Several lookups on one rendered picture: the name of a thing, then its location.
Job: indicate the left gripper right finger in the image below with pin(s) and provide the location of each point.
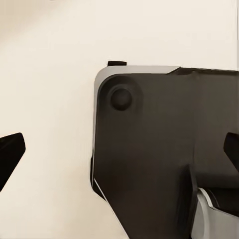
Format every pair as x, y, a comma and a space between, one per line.
231, 148

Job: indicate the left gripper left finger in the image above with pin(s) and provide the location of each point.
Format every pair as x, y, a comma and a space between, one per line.
12, 148

